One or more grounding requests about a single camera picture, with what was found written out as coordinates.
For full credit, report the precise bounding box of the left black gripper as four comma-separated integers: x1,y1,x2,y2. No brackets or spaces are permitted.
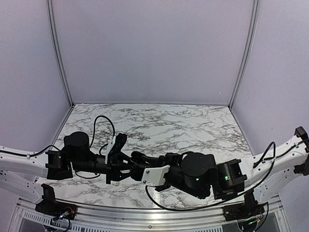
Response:
71,152,139,185

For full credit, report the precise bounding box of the black earbud charging case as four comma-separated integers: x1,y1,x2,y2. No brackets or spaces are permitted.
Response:
130,151,149,181

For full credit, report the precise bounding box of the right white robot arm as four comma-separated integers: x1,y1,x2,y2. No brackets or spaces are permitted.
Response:
130,127,309,217

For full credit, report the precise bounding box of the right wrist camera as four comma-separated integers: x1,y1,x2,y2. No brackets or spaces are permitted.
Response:
141,165,170,187

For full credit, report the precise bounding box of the aluminium front rail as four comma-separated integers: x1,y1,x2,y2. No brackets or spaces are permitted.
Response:
9,193,290,232

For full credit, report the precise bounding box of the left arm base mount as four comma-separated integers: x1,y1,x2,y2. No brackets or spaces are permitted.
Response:
35,184,77,232

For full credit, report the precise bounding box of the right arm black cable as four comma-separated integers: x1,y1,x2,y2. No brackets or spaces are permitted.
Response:
145,141,277,211

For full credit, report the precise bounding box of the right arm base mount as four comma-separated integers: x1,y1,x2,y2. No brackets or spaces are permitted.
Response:
223,190,267,232

